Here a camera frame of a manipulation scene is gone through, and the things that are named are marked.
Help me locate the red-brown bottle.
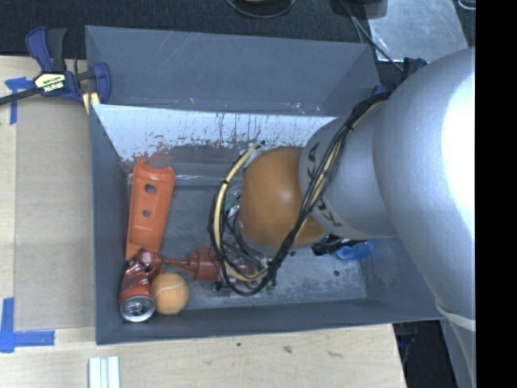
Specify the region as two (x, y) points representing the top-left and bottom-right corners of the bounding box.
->
(163, 247), (223, 282)

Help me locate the orange tennis ball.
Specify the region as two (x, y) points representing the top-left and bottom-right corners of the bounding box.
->
(150, 272), (191, 316)

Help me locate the blue soft thing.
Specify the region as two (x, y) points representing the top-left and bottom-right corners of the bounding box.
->
(334, 240), (375, 261)

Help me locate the crushed red drink can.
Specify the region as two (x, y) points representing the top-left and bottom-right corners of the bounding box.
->
(118, 248), (165, 323)

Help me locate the orange flat piece with holes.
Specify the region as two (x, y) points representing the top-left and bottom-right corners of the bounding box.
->
(124, 158), (177, 263)

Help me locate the grey metal bin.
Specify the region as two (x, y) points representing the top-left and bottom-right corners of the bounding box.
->
(84, 25), (446, 346)

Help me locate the pale wood board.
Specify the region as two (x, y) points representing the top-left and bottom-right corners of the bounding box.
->
(14, 97), (98, 332)

